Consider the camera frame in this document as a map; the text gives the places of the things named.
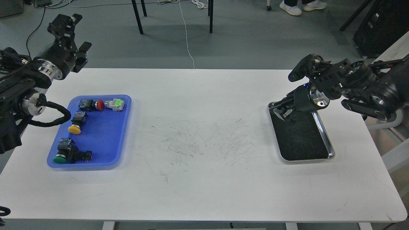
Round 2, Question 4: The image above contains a green push button switch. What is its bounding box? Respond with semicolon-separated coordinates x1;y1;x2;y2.
52;138;75;164

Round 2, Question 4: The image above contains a green grey connector switch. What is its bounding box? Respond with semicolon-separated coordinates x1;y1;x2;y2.
104;98;125;111

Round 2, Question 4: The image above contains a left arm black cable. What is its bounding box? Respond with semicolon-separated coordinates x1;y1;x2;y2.
30;101;72;127

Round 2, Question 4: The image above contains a silver metal tray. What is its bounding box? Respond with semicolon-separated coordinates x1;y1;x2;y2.
268;103;336;164

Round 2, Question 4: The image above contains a black switch module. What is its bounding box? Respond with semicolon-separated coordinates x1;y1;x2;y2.
67;145;92;164

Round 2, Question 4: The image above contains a white floor cable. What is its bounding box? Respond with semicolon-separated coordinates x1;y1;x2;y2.
179;0;196;69

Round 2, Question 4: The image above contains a blue plastic tray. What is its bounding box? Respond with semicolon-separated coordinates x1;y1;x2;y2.
47;95;132;170

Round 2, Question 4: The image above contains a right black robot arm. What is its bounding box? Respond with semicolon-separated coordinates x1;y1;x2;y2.
268;54;408;122

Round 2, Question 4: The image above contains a white sneaker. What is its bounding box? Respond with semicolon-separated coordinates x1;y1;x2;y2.
303;0;328;12
279;1;302;16

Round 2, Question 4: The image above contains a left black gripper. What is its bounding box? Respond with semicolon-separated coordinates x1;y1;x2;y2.
34;14;92;81

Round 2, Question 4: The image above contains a black floor cable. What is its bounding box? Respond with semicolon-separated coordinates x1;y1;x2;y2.
26;6;47;58

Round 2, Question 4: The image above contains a black chair leg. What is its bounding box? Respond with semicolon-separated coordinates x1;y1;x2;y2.
208;0;214;34
131;0;144;35

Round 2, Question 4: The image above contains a left white sneaker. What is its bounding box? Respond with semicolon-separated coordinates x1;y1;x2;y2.
279;1;302;16

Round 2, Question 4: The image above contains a red push button switch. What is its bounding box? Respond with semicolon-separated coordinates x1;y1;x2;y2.
78;99;105;112

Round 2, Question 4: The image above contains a yellow push button switch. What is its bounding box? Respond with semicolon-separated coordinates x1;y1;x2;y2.
68;111;88;134

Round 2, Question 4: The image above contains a black chair leg right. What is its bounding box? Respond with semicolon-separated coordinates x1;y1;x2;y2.
208;0;214;34

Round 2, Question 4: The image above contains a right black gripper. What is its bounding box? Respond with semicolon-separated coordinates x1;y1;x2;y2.
271;54;352;122

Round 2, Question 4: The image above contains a black chair leg left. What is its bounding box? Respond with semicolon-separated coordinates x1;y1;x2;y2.
131;0;144;35

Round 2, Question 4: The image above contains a right white sneaker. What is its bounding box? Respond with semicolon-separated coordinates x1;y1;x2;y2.
303;0;328;12

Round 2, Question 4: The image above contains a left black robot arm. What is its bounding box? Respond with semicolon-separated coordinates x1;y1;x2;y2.
0;14;92;153

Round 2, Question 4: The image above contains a black gear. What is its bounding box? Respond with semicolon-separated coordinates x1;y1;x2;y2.
290;117;297;124

